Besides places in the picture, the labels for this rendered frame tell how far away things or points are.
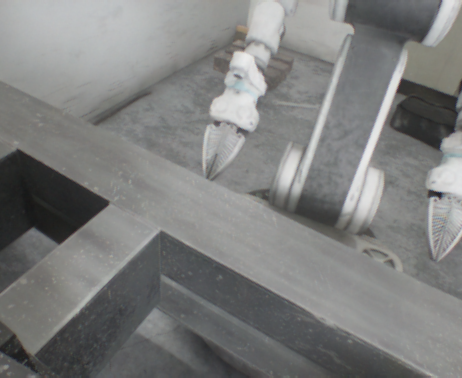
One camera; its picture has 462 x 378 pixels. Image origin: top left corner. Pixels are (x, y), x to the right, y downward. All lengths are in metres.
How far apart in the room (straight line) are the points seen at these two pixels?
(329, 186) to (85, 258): 0.48
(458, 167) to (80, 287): 0.67
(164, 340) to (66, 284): 0.71
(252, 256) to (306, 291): 0.09
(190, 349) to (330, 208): 0.63
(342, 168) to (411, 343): 0.36
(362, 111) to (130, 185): 0.45
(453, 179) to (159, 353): 0.89
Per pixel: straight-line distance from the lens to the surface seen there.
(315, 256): 0.57
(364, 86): 0.74
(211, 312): 0.77
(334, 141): 0.76
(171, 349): 1.19
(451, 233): 0.79
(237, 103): 0.77
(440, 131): 2.36
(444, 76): 2.77
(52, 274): 0.54
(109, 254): 0.55
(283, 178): 0.79
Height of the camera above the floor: 1.09
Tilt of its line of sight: 42 degrees down
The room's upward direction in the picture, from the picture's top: 9 degrees clockwise
